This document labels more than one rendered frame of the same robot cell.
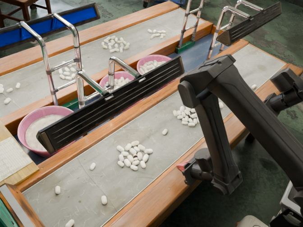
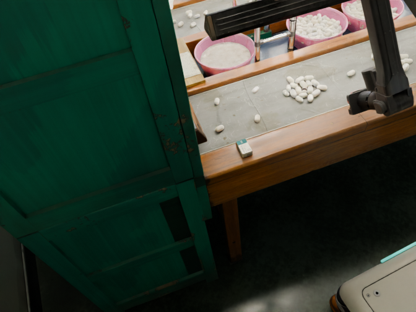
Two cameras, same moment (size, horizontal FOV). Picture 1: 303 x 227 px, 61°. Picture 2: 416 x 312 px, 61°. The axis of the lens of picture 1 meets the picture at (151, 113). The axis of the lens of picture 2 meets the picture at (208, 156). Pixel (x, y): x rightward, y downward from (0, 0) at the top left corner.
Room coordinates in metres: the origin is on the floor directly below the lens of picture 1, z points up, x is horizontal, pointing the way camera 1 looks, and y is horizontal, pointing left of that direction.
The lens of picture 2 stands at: (-0.38, -0.32, 1.68)
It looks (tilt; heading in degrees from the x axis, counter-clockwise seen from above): 51 degrees down; 42
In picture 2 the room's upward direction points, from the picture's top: 10 degrees counter-clockwise
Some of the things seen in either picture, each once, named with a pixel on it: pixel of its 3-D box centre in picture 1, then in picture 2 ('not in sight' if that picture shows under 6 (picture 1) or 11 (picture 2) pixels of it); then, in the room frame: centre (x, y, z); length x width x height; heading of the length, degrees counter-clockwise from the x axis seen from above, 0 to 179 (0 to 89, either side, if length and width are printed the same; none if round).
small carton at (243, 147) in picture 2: not in sight; (244, 148); (0.26, 0.08, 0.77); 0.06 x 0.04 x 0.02; 53
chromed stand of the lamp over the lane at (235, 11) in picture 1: (231, 41); not in sight; (1.49, -0.41, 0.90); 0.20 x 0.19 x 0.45; 143
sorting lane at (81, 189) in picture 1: (189, 112); (395, 60); (0.97, -0.20, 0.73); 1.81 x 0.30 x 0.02; 143
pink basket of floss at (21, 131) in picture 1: (51, 133); (225, 58); (0.70, 0.44, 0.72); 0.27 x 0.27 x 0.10
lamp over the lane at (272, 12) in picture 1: (253, 20); not in sight; (1.44, -0.47, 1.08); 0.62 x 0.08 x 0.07; 143
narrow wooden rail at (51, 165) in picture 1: (164, 97); (368, 41); (1.08, -0.06, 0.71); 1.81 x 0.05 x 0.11; 143
